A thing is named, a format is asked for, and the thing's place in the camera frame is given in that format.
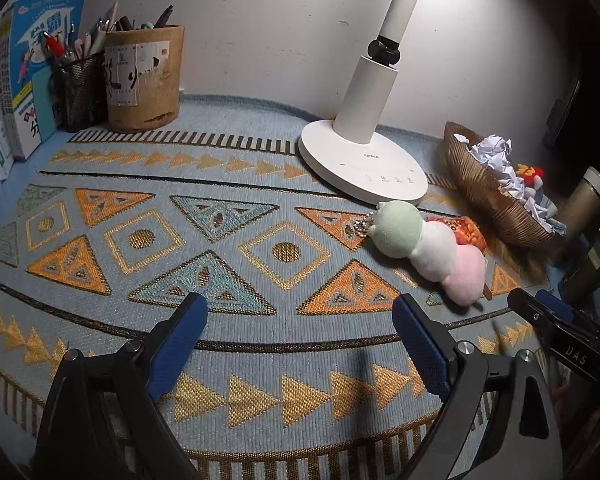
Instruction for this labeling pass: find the beige thermos bottle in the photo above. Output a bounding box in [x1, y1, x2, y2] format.
[554, 166, 600, 242]

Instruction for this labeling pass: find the three-ball dango plush toy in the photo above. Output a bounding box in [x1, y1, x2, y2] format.
[352, 200, 491, 308]

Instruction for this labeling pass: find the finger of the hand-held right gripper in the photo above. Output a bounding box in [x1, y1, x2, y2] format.
[535, 289, 579, 324]
[507, 288, 572, 337]

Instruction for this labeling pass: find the pile of paper balls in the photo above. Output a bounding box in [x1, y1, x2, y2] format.
[467, 134, 557, 222]

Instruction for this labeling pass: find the bundle of assorted pens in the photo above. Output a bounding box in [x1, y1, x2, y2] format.
[37, 2, 119, 67]

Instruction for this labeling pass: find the blue cartoon cover workbook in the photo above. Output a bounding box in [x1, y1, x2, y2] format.
[9, 0, 89, 159]

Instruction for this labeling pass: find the blue patterned woven mat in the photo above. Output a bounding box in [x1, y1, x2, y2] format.
[0, 92, 576, 480]

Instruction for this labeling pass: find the bundle of dark markers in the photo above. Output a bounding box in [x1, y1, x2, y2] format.
[114, 5, 176, 31]

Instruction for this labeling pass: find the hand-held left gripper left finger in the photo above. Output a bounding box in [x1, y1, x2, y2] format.
[32, 292, 209, 480]

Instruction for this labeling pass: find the dark olive bottle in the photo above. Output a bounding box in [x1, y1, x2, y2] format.
[559, 232, 600, 307]

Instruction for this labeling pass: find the orange patterned pouch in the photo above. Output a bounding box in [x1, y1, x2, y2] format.
[427, 215, 488, 252]

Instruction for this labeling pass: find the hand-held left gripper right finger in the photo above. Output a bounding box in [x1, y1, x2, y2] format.
[392, 293, 564, 480]

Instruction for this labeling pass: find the white desk lamp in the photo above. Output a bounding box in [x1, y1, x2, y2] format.
[298, 0, 434, 206]

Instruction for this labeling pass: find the brown cylindrical pen holder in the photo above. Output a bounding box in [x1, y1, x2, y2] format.
[103, 23, 185, 134]

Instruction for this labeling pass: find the dark rectangular object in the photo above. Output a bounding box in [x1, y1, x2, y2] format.
[542, 77, 584, 149]

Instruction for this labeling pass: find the red fries plush toy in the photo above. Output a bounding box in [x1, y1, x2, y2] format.
[517, 162, 546, 189]

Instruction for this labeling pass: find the woven brown basket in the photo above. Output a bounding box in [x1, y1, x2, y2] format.
[443, 120, 564, 249]

